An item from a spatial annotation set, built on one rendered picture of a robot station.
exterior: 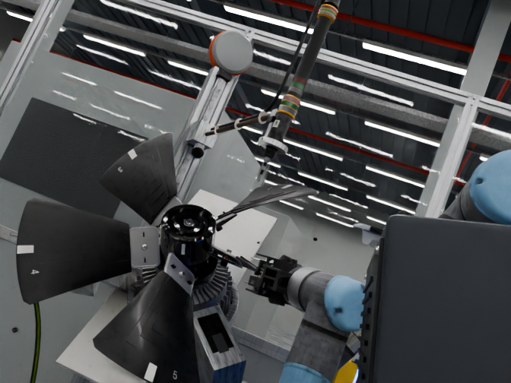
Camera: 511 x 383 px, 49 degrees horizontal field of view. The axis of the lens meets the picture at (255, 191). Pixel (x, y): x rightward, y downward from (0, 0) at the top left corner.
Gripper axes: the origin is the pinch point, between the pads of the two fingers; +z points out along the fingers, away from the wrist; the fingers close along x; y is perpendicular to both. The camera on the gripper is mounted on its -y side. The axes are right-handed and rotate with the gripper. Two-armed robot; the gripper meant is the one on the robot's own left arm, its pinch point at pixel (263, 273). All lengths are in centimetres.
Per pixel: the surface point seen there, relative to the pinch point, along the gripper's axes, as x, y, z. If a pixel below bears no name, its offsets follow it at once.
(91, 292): 16.8, 24.2, 37.1
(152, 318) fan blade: 13.7, 19.8, -0.2
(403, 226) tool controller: -7, 29, -73
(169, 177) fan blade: -15.2, 16.9, 28.5
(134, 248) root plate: 2.9, 22.2, 18.8
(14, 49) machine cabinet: -89, 68, 304
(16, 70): -47, 59, 143
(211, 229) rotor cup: -5.8, 9.9, 9.7
